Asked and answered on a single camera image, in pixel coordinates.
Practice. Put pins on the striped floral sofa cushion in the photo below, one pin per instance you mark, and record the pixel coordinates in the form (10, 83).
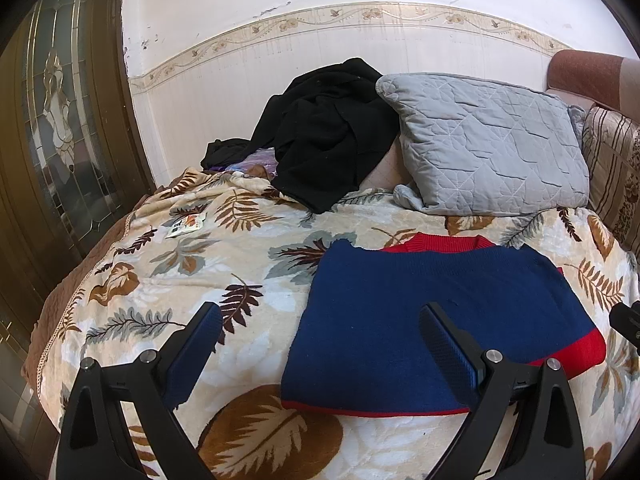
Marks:
(615, 175)

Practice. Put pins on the grey quilted pillow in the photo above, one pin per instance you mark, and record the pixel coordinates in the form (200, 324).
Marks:
(490, 145)

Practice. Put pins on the leaf print blanket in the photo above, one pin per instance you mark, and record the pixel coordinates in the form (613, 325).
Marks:
(200, 270)

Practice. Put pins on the beige pillow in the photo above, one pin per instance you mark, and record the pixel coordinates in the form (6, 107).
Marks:
(387, 172)

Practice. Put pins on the small dark cloth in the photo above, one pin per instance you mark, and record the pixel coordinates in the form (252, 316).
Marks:
(225, 152)

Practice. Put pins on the red and blue knit sweater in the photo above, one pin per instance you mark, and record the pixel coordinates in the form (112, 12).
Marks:
(400, 320)

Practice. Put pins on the purple cloth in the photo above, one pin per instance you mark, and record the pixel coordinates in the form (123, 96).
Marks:
(255, 165)

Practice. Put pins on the wooden door with glass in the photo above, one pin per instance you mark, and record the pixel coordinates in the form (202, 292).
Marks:
(55, 135)

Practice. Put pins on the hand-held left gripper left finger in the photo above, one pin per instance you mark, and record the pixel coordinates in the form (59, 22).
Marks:
(200, 350)

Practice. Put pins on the small printed packet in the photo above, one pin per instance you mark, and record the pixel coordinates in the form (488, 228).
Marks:
(186, 225)

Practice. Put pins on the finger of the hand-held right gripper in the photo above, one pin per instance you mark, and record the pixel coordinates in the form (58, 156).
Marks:
(627, 322)

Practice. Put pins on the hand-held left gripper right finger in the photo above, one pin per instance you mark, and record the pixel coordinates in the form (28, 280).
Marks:
(450, 355)

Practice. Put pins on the black jacket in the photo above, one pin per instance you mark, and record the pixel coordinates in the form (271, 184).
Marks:
(325, 135)

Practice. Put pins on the brown lace-edged bedspread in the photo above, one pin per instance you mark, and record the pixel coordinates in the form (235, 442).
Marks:
(55, 305)

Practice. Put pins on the brown and beige backrest cover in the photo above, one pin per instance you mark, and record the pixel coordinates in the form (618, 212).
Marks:
(590, 75)

